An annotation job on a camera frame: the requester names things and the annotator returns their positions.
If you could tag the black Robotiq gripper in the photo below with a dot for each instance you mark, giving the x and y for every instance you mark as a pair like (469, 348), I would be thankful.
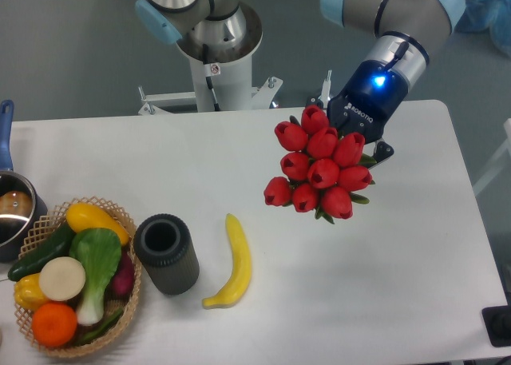
(365, 105)

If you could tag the red tulip bouquet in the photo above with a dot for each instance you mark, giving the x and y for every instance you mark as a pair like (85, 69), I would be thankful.
(323, 170)

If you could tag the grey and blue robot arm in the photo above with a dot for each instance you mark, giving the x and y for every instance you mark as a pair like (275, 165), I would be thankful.
(407, 32)

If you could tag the dark grey ribbed vase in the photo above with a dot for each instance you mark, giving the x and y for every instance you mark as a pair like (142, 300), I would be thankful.
(163, 244)

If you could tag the yellow banana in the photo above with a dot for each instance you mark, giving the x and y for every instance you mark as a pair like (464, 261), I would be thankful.
(241, 276)

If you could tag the blue plastic bag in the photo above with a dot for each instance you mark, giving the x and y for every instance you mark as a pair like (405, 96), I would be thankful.
(490, 16)

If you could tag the black device at table edge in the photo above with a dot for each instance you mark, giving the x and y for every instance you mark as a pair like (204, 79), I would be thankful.
(497, 324)

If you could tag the green bok choy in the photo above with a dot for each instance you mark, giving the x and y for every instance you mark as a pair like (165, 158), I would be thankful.
(98, 250)

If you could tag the purple sweet potato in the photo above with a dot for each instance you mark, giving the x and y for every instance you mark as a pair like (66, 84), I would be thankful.
(122, 283)

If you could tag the yellow squash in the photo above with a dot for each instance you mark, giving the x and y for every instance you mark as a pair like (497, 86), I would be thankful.
(82, 216)

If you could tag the woven wicker basket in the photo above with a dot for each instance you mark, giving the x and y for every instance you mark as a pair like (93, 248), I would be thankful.
(42, 229)

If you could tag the green cucumber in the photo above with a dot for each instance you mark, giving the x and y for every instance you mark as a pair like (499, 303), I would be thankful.
(57, 245)

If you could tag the white round radish slice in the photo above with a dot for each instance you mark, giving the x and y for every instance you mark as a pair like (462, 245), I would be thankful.
(62, 279)

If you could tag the green chili pepper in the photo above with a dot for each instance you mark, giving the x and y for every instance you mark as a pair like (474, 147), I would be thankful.
(101, 329)

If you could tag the orange fruit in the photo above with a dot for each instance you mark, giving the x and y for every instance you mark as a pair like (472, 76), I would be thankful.
(54, 324)

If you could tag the yellow bell pepper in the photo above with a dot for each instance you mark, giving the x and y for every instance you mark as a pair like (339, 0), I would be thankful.
(28, 294)

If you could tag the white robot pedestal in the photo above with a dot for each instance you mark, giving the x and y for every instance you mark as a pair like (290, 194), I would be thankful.
(219, 53)

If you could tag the white frame at right edge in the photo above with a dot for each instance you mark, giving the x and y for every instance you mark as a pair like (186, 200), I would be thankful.
(495, 164)

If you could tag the dark pot with blue handle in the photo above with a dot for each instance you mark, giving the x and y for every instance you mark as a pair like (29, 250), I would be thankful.
(21, 206)

